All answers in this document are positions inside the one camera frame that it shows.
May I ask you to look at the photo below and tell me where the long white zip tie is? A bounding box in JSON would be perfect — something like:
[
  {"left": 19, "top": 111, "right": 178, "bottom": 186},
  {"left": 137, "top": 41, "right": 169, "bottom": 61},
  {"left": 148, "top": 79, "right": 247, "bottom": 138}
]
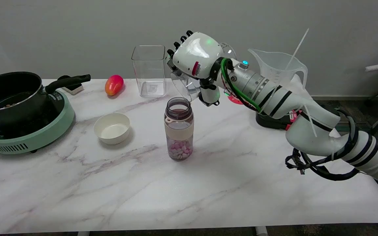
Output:
[{"left": 261, "top": 28, "right": 310, "bottom": 112}]

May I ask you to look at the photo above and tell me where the clear bottle with pink candies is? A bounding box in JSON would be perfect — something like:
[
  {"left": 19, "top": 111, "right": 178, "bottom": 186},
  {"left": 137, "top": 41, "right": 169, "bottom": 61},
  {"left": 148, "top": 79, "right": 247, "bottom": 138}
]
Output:
[{"left": 164, "top": 97, "right": 195, "bottom": 161}]

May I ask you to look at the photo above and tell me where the black saucepan with handle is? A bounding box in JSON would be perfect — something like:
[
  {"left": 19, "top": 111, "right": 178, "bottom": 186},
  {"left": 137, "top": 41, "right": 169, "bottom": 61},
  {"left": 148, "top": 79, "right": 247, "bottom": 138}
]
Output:
[{"left": 0, "top": 71, "right": 91, "bottom": 127}]

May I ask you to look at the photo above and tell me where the red orange mango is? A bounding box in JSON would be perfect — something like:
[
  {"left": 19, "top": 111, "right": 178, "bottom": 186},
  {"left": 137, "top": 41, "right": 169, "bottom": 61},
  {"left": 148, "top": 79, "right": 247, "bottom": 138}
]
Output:
[{"left": 105, "top": 75, "right": 124, "bottom": 96}]

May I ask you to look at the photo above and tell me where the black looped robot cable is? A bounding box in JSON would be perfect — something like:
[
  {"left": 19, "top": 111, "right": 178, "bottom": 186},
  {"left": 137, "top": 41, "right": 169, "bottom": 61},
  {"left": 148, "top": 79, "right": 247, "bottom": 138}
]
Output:
[{"left": 285, "top": 109, "right": 360, "bottom": 181}]

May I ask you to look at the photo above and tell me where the large translucent measuring jug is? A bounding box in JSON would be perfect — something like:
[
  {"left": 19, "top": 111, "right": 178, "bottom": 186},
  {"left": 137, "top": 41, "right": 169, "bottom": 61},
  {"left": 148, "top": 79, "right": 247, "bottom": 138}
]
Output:
[{"left": 248, "top": 48, "right": 308, "bottom": 96}]

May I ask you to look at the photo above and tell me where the white round bowl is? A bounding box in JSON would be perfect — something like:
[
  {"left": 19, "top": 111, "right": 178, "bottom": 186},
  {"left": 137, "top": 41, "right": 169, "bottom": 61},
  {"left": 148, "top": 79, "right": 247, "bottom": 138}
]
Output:
[{"left": 94, "top": 113, "right": 131, "bottom": 145}]

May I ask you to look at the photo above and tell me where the black scale with pink label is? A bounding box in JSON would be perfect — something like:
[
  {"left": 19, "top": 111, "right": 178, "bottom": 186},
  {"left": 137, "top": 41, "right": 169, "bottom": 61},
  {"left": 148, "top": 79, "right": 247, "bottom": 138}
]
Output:
[{"left": 256, "top": 111, "right": 292, "bottom": 131}]

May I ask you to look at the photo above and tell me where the mint green induction cooker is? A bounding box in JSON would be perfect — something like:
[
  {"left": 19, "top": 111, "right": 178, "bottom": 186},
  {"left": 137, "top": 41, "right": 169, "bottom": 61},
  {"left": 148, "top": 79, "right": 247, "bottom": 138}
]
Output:
[{"left": 0, "top": 90, "right": 75, "bottom": 155}]

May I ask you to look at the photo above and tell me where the small white black device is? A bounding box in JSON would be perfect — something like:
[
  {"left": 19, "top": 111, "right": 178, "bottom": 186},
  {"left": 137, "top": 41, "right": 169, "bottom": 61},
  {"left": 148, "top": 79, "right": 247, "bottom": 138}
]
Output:
[{"left": 58, "top": 75, "right": 84, "bottom": 95}]

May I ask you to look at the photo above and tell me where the clear drinking glass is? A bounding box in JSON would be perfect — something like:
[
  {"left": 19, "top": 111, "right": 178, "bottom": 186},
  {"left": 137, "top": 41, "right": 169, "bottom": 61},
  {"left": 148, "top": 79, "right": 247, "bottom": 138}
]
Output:
[{"left": 171, "top": 42, "right": 237, "bottom": 102}]

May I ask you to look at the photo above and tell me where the clear square plastic container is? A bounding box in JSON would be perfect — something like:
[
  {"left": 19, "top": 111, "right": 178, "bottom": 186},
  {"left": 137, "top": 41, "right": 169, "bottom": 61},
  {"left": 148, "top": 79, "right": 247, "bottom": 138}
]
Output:
[{"left": 131, "top": 45, "right": 167, "bottom": 98}]

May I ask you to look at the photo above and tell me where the green robot cable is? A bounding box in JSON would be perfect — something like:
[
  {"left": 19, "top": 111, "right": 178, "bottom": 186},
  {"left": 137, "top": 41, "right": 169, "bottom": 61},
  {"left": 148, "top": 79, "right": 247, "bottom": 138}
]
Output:
[{"left": 220, "top": 58, "right": 262, "bottom": 112}]

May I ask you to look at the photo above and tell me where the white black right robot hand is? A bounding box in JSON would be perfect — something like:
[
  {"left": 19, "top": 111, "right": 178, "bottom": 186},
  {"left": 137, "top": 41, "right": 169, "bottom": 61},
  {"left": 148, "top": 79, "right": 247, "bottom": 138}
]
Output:
[{"left": 166, "top": 30, "right": 229, "bottom": 107}]

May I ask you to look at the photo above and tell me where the pink round coaster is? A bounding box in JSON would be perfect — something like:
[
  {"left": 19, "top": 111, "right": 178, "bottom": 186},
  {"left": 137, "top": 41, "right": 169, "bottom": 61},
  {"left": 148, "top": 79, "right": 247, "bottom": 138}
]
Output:
[{"left": 227, "top": 93, "right": 244, "bottom": 105}]

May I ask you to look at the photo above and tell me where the floor vent grille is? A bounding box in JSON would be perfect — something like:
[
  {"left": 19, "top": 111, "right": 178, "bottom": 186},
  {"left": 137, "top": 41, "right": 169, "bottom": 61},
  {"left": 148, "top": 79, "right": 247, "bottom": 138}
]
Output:
[{"left": 333, "top": 121, "right": 352, "bottom": 132}]

